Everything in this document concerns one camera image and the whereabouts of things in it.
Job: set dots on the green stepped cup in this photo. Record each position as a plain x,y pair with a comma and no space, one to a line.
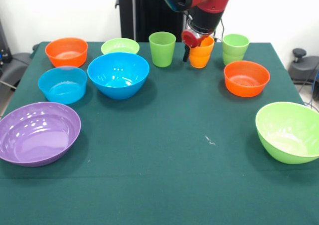
235,50

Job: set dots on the orange bowl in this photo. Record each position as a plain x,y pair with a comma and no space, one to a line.
246,85
66,58

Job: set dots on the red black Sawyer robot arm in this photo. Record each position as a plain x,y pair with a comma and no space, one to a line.
204,8

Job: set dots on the black device with blue light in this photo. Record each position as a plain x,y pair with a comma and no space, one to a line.
5,50

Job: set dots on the purple bowl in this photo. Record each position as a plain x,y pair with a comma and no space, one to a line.
37,140

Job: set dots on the small light green bowl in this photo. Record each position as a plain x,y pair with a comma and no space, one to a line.
119,46

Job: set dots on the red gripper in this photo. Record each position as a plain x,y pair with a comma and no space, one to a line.
190,39

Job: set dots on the orange-yellow stepped cup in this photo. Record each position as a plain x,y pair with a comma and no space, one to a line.
202,58

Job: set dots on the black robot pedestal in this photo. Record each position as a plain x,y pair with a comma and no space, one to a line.
144,15

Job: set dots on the large green bowl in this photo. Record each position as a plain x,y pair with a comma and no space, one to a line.
286,140

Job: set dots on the dark green tablecloth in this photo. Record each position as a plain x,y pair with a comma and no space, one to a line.
159,172

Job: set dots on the small blue bowl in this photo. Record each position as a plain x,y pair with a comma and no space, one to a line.
62,92

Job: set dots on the grey stand base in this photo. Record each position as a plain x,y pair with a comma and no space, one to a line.
15,65
304,70

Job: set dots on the large blue bowl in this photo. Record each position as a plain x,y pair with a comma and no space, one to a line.
118,85

